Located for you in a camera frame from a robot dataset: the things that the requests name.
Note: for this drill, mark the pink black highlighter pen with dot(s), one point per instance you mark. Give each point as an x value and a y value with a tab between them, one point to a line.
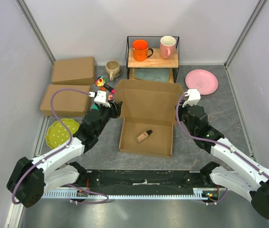
109	88

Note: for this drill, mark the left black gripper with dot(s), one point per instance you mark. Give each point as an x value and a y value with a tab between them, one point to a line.
115	111

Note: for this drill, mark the brown small bottle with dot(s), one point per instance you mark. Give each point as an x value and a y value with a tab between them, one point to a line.
143	136

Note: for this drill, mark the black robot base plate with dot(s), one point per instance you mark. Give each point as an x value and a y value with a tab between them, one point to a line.
144	182

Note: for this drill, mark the rainbow flower plush top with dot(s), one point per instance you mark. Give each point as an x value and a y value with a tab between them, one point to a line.
100	81

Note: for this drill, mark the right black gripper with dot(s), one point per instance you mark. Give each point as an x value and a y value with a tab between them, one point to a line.
180	109

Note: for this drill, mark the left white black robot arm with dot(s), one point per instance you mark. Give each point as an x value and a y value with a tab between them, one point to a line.
30	179

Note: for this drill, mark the grey slotted cable duct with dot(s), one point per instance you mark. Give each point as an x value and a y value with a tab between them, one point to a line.
72	193

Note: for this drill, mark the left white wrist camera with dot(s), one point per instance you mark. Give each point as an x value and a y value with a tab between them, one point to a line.
102	98

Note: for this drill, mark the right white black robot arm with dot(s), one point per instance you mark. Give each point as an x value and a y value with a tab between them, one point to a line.
251	179

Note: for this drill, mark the green dotted plate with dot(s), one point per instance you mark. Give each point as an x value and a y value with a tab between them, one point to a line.
57	135

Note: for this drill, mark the cardboard box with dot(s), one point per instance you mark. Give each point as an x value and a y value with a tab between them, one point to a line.
74	71
147	105
66	103

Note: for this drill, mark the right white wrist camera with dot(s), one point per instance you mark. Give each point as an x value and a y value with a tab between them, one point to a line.
193	97

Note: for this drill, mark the pink ceramic mug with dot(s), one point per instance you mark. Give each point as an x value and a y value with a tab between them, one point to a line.
167	46

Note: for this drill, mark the teal block toy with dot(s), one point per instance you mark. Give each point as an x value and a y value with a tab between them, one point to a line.
94	107

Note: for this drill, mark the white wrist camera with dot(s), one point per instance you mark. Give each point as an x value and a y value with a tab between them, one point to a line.
193	97
102	98

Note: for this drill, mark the beige ceramic mug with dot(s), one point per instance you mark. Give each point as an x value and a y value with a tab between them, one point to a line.
113	69

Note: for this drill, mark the orange enamel mug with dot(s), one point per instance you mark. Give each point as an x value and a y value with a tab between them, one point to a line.
141	50

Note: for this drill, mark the black wire wooden shelf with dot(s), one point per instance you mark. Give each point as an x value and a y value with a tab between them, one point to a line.
155	61

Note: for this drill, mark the teal rectangular ceramic plate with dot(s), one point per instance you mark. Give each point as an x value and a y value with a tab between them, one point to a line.
160	75

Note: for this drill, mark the pink round plate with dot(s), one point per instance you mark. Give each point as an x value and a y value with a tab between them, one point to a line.
202	80

